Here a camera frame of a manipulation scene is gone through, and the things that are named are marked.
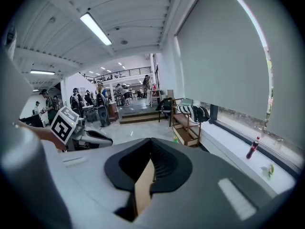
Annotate black mezzanine railing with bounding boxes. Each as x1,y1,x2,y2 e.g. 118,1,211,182
82,66,153,83

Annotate dark soda bottle red cap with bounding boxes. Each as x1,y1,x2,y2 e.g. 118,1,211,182
245,135,261,160

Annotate wooden open shelf rack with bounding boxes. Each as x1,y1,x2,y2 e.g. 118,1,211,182
172,97,203,147

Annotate dark-framed glass window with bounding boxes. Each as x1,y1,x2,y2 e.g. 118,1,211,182
209,103,305,174

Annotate black and white patterned blanket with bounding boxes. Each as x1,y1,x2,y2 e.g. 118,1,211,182
176,104,211,124

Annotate wooden picture frame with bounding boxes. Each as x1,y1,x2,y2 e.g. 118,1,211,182
133,158,156,219

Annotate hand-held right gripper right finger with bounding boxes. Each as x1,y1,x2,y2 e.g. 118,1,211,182
138,138,279,229

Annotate long ceiling tube light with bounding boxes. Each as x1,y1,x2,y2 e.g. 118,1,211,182
80,12,112,46
30,69,56,75

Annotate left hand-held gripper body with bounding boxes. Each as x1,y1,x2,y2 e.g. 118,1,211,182
50,105,87,152

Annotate grey rounded machine stand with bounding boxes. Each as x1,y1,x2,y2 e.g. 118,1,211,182
97,105,112,127

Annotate green and white crumpled wrapper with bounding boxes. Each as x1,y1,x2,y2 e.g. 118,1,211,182
260,163,275,180

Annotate dark raised floor platform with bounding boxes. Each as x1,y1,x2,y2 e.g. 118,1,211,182
118,103,169,125

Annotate wide grey roller blind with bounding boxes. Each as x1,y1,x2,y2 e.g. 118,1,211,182
174,0,269,122

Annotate black chair with bag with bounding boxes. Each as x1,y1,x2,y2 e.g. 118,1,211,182
155,98,177,123

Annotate person's left forearm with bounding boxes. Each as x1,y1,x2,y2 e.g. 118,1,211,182
18,121,67,152

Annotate white window ledge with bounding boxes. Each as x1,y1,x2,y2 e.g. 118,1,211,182
199,121,298,199

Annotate narrow grey roller blind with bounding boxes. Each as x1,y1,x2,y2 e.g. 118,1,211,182
228,0,305,150

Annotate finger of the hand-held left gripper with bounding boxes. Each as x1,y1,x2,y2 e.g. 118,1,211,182
80,135,113,150
85,129,109,137

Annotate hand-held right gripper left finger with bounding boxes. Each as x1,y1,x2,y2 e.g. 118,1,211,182
42,138,152,229

